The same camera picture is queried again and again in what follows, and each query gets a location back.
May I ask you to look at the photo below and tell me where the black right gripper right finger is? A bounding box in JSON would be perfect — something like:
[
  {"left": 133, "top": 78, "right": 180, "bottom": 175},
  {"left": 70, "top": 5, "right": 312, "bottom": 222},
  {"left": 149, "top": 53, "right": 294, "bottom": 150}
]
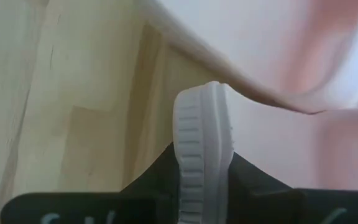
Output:
[{"left": 227, "top": 151, "right": 358, "bottom": 224}]

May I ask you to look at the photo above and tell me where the pink rubber slide sandal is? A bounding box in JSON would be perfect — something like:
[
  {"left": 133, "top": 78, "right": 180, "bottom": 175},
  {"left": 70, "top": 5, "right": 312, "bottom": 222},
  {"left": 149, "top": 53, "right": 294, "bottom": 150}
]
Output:
[
  {"left": 172, "top": 80, "right": 358, "bottom": 224},
  {"left": 141, "top": 0, "right": 358, "bottom": 115}
]

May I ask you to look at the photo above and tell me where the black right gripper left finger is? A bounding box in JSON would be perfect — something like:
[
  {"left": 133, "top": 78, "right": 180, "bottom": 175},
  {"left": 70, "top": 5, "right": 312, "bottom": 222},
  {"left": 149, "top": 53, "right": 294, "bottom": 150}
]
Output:
[{"left": 0, "top": 141, "right": 182, "bottom": 224}]

